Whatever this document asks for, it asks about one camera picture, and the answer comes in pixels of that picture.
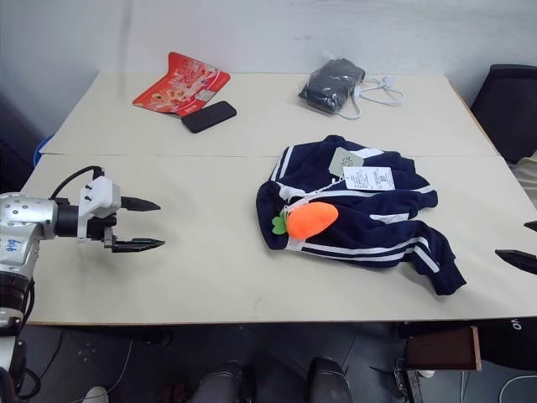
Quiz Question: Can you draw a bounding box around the red snack bag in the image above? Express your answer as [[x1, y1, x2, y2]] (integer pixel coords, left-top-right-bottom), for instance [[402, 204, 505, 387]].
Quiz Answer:
[[132, 51, 232, 118]]

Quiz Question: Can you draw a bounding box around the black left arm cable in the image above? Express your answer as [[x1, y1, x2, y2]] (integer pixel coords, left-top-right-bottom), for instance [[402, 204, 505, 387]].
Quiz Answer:
[[49, 165, 106, 201]]

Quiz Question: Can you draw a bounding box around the black pouch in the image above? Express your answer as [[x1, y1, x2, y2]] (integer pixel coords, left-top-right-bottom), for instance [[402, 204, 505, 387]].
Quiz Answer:
[[297, 51, 368, 115]]

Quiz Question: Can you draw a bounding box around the dark rounded shape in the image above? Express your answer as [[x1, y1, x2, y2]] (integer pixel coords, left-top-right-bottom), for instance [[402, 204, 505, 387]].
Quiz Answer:
[[194, 361, 258, 403], [307, 356, 354, 403]]

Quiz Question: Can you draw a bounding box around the white charger cable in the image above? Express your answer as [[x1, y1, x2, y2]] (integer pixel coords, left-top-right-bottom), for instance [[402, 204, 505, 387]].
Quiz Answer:
[[335, 74, 406, 121]]

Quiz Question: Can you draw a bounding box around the black office chair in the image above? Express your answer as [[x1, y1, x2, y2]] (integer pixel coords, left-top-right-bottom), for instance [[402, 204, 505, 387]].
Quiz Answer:
[[469, 63, 537, 165]]

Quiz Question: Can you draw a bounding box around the white printed hang tag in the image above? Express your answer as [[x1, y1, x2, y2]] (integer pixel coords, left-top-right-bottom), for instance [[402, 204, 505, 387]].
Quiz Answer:
[[342, 165, 397, 192]]

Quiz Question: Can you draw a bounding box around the grey-green paper hang tag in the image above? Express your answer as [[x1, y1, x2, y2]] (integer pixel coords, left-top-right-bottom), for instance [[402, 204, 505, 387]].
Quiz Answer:
[[327, 147, 365, 175]]

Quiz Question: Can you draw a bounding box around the black bag with white letters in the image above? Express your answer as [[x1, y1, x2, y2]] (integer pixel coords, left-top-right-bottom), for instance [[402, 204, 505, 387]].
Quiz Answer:
[[481, 315, 537, 375]]

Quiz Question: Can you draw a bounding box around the beige cloth item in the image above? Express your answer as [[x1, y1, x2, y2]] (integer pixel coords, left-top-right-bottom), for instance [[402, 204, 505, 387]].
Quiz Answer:
[[512, 152, 537, 199]]

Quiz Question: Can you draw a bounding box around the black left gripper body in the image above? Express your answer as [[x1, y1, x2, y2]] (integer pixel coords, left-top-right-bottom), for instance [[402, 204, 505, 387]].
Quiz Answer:
[[85, 212, 121, 254]]

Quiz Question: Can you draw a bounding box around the blue bucket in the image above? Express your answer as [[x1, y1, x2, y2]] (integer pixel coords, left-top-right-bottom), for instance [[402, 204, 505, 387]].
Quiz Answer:
[[32, 134, 56, 164]]

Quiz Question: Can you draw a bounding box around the orange carrot plush toy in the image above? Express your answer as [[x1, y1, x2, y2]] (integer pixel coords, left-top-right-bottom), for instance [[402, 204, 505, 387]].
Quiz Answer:
[[270, 201, 340, 242]]

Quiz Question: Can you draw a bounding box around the navy white-striped zip jacket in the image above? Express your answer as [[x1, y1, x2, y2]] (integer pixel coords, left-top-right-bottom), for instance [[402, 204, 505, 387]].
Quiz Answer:
[[255, 134, 468, 296]]

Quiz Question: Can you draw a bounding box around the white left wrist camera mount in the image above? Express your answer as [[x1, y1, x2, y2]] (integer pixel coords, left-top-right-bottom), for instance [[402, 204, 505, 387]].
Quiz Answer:
[[76, 175, 124, 244]]

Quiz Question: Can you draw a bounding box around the white shoe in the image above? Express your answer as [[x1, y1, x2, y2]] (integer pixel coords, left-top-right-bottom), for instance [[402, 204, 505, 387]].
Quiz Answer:
[[81, 385, 111, 403]]

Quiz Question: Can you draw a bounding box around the brown cardboard box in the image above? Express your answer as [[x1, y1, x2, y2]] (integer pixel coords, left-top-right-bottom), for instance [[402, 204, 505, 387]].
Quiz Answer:
[[404, 326, 484, 373]]

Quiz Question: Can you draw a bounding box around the black smartphone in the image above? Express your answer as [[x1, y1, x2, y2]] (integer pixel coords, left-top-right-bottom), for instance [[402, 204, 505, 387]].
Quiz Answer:
[[180, 100, 237, 134]]

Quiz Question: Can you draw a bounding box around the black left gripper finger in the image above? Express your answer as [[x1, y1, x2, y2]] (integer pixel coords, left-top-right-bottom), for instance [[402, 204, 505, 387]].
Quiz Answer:
[[120, 195, 162, 212], [111, 237, 166, 255]]

